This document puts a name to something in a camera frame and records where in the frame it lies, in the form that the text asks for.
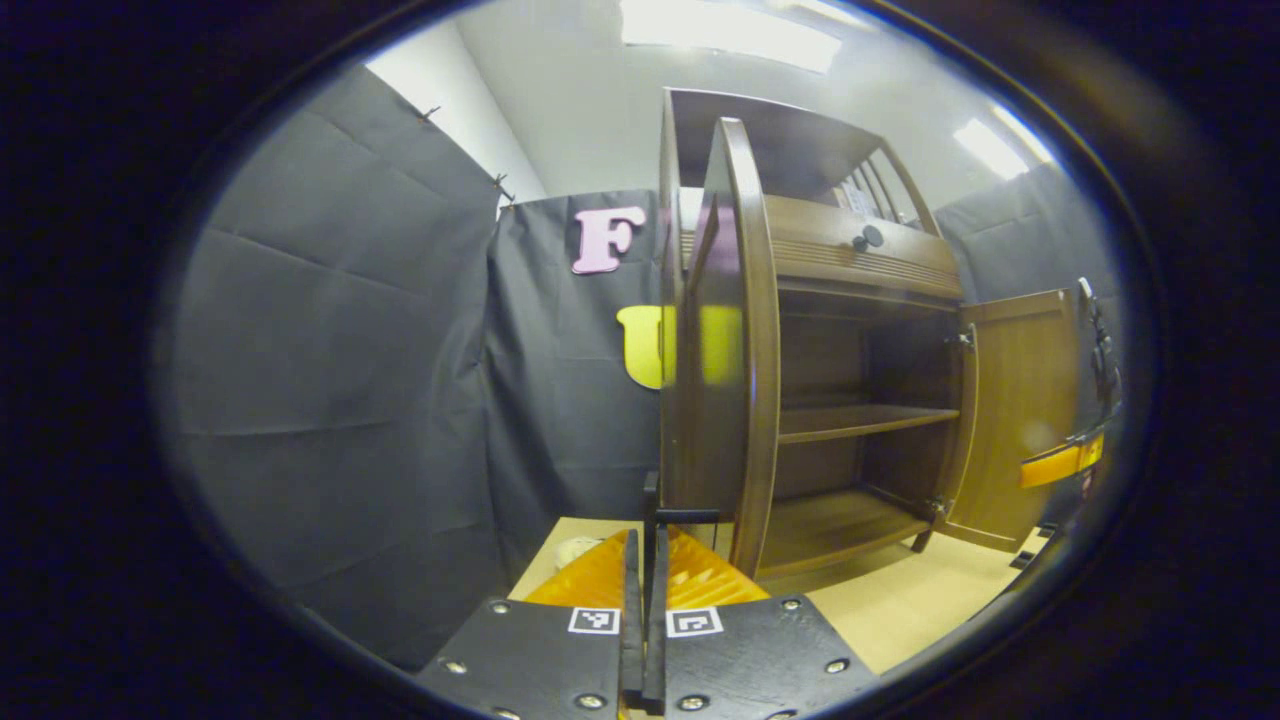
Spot small white lump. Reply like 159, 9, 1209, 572
553, 536, 606, 571

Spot wooden cabinet drawer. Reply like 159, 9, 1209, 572
765, 195, 966, 301

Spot wooden double-door shoe cabinet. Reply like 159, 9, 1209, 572
657, 87, 1081, 581

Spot narrow ceiling light panel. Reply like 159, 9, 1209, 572
952, 105, 1056, 181

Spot black backdrop cloth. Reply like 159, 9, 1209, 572
160, 65, 1126, 671

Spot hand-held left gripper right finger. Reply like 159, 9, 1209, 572
645, 522, 879, 720

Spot wooden inner shelf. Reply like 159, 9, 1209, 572
778, 403, 961, 445

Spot white paper booklets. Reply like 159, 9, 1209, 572
835, 175, 881, 216

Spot black door handle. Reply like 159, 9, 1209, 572
640, 470, 721, 601

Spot large ceiling light panel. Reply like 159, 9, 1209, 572
620, 0, 843, 74

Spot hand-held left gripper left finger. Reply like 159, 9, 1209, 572
415, 528, 646, 720

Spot wooden shoe cabinet door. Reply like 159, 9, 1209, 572
680, 117, 781, 579
935, 288, 1081, 553

